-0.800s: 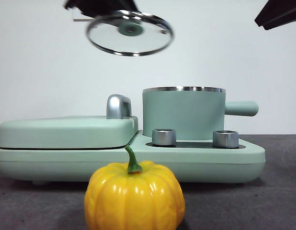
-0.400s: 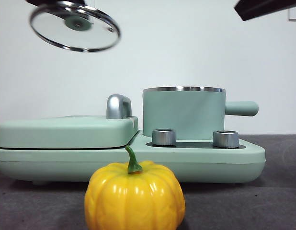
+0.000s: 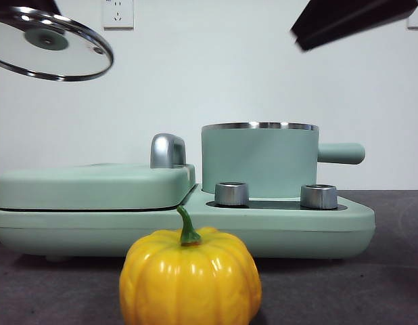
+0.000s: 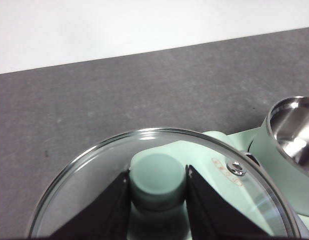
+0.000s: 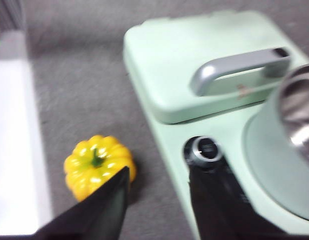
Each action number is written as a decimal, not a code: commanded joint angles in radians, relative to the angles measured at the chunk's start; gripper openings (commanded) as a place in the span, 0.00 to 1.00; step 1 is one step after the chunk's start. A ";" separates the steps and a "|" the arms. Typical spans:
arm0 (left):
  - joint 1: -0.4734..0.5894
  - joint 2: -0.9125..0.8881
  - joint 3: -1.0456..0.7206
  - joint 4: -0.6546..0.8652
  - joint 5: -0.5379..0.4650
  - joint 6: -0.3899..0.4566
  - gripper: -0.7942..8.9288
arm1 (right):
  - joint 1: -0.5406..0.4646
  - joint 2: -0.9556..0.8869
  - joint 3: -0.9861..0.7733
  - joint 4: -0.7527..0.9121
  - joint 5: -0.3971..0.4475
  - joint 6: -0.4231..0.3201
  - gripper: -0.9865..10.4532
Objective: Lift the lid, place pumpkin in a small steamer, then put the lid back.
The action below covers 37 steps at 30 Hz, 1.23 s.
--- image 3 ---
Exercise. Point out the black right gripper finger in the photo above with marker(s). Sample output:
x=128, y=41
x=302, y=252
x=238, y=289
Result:
x=351, y=13
x=330, y=38

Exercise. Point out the mint green cooker base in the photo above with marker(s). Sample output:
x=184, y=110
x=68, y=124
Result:
x=280, y=233

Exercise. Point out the glass lid with green knob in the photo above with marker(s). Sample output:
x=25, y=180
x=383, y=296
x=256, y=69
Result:
x=46, y=40

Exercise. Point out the silver control knob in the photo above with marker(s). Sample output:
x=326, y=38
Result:
x=231, y=194
x=319, y=197

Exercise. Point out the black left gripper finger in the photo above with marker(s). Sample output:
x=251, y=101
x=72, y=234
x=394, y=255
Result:
x=29, y=3

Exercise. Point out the yellow pumpkin with green stem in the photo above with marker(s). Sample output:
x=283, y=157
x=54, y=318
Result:
x=188, y=281

